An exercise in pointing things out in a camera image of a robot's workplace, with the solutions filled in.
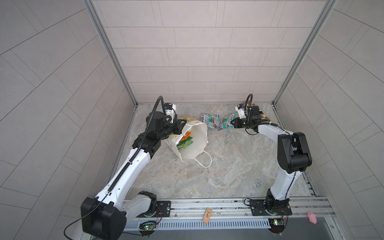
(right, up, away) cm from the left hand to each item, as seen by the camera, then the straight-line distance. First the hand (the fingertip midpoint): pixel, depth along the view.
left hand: (189, 119), depth 72 cm
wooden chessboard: (+51, +1, +34) cm, 61 cm away
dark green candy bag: (-4, -14, +15) cm, 21 cm away
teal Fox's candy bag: (+23, -2, +26) cm, 35 cm away
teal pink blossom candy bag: (+14, -2, +33) cm, 36 cm away
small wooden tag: (+8, -44, -4) cm, 45 cm away
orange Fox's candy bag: (-2, -9, +16) cm, 18 cm away
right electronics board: (+41, -48, -4) cm, 63 cm away
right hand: (+26, -1, +25) cm, 36 cm away
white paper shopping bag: (0, -15, +16) cm, 22 cm away
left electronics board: (-17, -46, -8) cm, 50 cm away
